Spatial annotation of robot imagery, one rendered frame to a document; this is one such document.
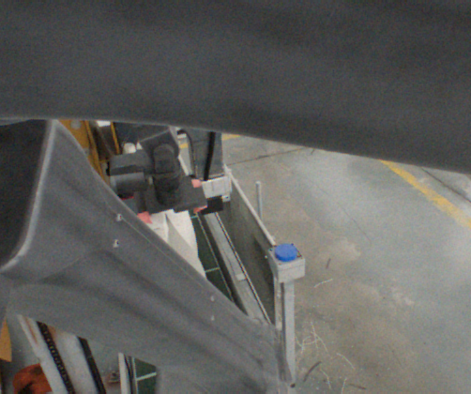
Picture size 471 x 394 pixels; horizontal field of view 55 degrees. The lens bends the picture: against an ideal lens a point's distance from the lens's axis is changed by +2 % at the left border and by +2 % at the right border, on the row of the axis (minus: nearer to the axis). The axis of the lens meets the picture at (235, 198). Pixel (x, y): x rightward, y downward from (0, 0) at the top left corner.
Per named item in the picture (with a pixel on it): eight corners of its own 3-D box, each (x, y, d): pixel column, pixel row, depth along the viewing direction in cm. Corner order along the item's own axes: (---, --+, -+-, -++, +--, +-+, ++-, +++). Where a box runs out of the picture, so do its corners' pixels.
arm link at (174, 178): (182, 174, 79) (178, 148, 82) (144, 178, 78) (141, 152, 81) (184, 193, 85) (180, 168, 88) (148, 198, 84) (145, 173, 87)
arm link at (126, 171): (173, 146, 74) (168, 118, 80) (101, 155, 72) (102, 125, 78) (179, 199, 82) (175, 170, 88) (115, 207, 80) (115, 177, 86)
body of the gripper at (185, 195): (142, 190, 92) (137, 172, 86) (189, 179, 94) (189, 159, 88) (149, 218, 89) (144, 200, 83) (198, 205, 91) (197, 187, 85)
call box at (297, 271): (305, 276, 122) (305, 259, 119) (278, 283, 121) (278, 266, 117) (294, 258, 129) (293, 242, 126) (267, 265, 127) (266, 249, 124)
